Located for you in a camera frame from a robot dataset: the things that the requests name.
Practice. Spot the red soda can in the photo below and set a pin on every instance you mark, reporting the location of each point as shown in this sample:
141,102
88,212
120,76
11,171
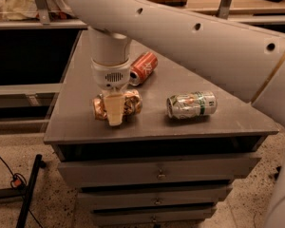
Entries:
142,68

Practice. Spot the orange patterned soda can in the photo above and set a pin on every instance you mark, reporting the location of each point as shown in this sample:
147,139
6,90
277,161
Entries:
133,104

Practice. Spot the grey metal shelf rail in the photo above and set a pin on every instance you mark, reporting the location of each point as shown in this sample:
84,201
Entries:
214,7

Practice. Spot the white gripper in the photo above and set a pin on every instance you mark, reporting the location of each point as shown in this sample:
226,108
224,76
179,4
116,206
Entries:
110,75

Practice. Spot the grey drawer cabinet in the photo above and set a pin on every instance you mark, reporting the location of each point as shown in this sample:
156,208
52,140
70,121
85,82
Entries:
151,169

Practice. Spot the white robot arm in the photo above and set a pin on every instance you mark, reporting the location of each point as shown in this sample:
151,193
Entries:
246,61

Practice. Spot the black metal stand leg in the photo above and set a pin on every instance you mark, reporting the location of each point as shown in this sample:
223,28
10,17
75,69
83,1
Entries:
22,188

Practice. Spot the white cloth bundle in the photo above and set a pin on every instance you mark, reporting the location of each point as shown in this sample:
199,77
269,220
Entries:
25,0

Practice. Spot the green and white soda can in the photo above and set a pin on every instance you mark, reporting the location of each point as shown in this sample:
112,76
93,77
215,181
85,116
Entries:
191,105

